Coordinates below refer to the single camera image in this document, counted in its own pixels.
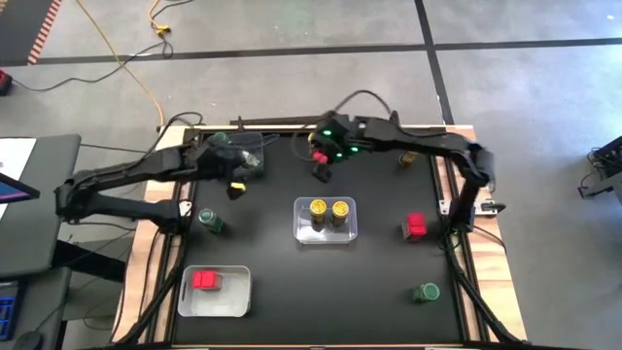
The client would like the black floor cable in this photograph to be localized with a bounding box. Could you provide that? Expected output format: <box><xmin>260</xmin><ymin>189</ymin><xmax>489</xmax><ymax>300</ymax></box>
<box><xmin>9</xmin><ymin>41</ymin><xmax>175</xmax><ymax>93</ymax></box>

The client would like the backlit keyboard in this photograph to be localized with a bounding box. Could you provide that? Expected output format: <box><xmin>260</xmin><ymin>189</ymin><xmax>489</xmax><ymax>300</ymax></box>
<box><xmin>0</xmin><ymin>280</ymin><xmax>21</xmax><ymax>341</ymax></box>

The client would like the white paper sheet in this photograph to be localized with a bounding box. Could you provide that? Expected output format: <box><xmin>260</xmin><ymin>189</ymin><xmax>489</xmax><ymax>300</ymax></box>
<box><xmin>0</xmin><ymin>137</ymin><xmax>38</xmax><ymax>218</ymax></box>

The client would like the wooden table board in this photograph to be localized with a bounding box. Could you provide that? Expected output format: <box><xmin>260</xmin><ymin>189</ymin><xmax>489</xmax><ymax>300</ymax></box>
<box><xmin>111</xmin><ymin>123</ymin><xmax>529</xmax><ymax>344</ymax></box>

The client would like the grey side desk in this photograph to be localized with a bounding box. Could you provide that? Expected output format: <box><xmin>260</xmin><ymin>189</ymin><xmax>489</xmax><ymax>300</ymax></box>
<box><xmin>0</xmin><ymin>134</ymin><xmax>83</xmax><ymax>281</ymax></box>

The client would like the long yellow floor cable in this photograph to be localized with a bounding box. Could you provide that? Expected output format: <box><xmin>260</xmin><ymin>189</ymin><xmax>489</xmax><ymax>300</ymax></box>
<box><xmin>75</xmin><ymin>0</ymin><xmax>166</xmax><ymax>126</ymax></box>

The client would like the white plastic bin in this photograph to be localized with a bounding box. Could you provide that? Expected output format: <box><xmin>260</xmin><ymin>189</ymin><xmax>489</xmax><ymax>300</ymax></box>
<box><xmin>176</xmin><ymin>264</ymin><xmax>253</xmax><ymax>319</ymax></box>

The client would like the lit computer screen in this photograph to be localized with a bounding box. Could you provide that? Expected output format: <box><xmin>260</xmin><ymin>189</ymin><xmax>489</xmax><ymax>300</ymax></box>
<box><xmin>0</xmin><ymin>170</ymin><xmax>42</xmax><ymax>204</ymax></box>

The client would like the black ribbed strip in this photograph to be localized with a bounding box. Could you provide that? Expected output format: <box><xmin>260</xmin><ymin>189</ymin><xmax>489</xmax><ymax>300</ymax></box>
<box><xmin>229</xmin><ymin>113</ymin><xmax>325</xmax><ymax>127</ymax></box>

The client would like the yellow cable with plug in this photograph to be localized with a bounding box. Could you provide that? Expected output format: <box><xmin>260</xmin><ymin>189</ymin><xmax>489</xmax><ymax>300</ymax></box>
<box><xmin>148</xmin><ymin>0</ymin><xmax>172</xmax><ymax>36</ymax></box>

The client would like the black equipment with cables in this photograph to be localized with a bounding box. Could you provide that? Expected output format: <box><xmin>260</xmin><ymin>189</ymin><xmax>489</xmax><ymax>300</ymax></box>
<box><xmin>576</xmin><ymin>134</ymin><xmax>622</xmax><ymax>201</ymax></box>

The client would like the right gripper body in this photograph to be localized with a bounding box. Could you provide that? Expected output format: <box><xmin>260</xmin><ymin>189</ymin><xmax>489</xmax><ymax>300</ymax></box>
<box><xmin>313</xmin><ymin>114</ymin><xmax>370</xmax><ymax>164</ymax></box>

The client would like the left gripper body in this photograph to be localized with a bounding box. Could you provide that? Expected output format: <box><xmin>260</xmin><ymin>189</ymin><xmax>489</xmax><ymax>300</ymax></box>
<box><xmin>193</xmin><ymin>138</ymin><xmax>257</xmax><ymax>185</ymax></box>

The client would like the black orange-striped floor mat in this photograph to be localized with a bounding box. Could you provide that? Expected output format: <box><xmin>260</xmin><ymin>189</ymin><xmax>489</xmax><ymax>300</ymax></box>
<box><xmin>0</xmin><ymin>0</ymin><xmax>63</xmax><ymax>67</ymax></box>

